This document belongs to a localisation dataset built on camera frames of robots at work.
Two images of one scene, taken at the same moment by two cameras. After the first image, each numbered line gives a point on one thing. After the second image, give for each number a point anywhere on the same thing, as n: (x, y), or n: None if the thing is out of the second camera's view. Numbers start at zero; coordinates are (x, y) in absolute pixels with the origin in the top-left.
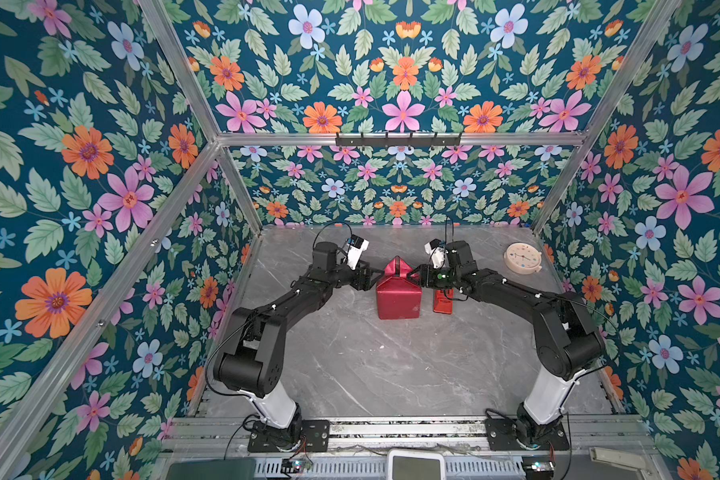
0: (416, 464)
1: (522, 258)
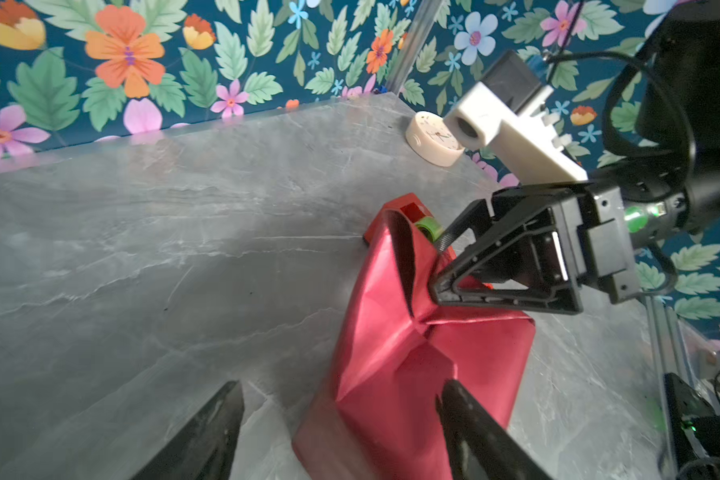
0: None
1: (429, 137)
